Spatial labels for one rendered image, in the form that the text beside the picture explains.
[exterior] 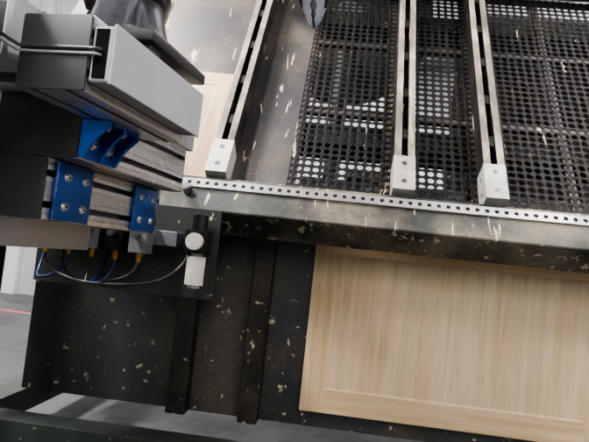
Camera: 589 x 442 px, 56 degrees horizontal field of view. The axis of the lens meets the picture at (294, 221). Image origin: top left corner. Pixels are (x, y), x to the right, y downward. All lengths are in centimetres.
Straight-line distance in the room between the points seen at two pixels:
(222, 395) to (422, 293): 69
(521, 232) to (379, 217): 37
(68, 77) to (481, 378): 145
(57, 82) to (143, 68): 10
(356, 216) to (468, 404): 68
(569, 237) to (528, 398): 52
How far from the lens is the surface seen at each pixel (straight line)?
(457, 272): 175
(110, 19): 102
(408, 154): 163
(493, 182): 161
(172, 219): 154
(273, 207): 150
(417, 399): 178
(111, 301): 188
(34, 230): 99
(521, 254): 158
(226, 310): 178
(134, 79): 72
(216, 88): 191
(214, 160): 160
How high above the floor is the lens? 71
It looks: 3 degrees up
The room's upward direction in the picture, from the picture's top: 6 degrees clockwise
